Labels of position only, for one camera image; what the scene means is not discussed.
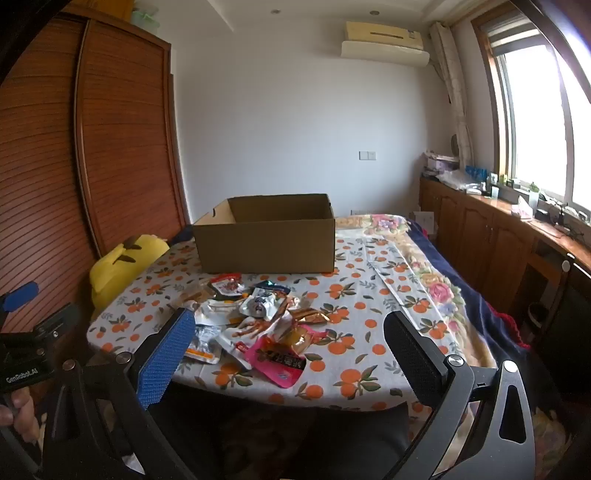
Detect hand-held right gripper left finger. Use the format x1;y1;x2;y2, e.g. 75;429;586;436
44;307;199;480

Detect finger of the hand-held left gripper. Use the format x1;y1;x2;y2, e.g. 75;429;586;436
0;282;40;313
28;302;80;344

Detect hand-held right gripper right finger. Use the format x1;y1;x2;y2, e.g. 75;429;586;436
383;310;539;480

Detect brown cardboard box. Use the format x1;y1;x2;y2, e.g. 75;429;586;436
192;193;336;274

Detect person's left hand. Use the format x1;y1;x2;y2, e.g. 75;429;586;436
0;385;41;445

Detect clear packet orange label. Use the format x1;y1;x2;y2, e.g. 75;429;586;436
185;324;223;365

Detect orange print tablecloth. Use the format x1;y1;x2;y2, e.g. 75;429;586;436
86;237;467;411

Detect silver white snack packet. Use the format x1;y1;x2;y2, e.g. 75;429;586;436
194;298;245;326

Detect floral blanket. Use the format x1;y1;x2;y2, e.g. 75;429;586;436
335;213;532;374

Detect yellow plush toy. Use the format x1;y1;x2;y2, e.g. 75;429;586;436
89;234;171;319

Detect red white snack packet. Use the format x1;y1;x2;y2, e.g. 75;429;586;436
210;274;247;296

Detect yellow brown snack packet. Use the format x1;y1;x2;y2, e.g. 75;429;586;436
281;323;329;357

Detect silver blue snack packet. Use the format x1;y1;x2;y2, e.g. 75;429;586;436
239;286;283;322

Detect golden brown snack packet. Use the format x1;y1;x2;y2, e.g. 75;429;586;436
288;307;331;326

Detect pink snack packet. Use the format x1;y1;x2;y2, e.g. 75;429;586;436
245;336;308;389

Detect dark trash bin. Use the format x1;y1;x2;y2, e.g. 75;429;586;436
526;302;549;331

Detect teal snack packet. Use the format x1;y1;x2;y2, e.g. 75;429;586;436
256;280;292;296

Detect wooden cabinet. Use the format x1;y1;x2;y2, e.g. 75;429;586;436
419;176;591;374

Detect wooden wardrobe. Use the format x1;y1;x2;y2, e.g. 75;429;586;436
0;4;192;365

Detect stacked boxes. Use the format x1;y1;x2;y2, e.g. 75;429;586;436
422;150;460;177

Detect pale curtain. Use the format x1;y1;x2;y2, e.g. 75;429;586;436
429;22;475;161

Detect window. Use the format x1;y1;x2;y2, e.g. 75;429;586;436
480;9;591;214

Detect green plastic container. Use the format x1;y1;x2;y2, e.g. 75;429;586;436
130;8;160;29

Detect wall air conditioner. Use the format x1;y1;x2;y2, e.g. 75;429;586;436
341;21;430;69

